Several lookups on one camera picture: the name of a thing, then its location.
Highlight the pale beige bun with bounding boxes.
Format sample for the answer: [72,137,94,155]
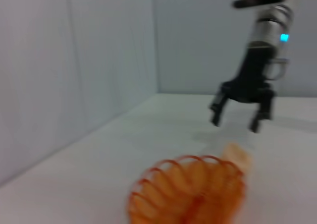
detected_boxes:
[221,142,255,176]

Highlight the orange wire basket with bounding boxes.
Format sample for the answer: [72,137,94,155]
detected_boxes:
[126,155,248,224]

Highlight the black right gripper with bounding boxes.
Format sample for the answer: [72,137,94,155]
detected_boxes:
[209,46,277,133]

